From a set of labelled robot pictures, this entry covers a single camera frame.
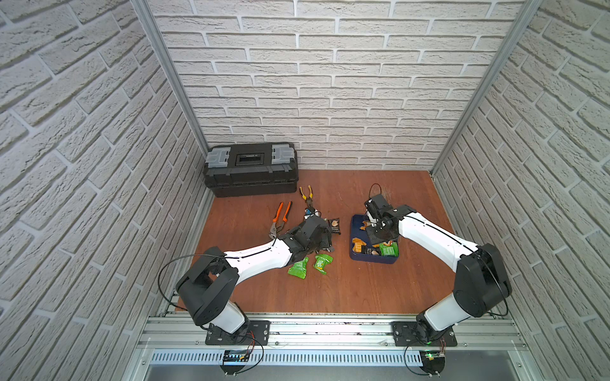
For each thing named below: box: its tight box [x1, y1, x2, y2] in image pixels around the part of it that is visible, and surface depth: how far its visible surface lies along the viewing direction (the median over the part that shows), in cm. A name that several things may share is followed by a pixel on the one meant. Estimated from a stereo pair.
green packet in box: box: [379, 242, 400, 258], surface depth 91 cm
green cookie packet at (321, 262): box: [312, 254, 334, 276], surface depth 89 cm
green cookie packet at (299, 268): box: [287, 257, 309, 280], surface depth 89 cm
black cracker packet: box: [328, 217, 342, 235], surface depth 102 cm
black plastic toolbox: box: [203, 142, 300, 197], surface depth 102 cm
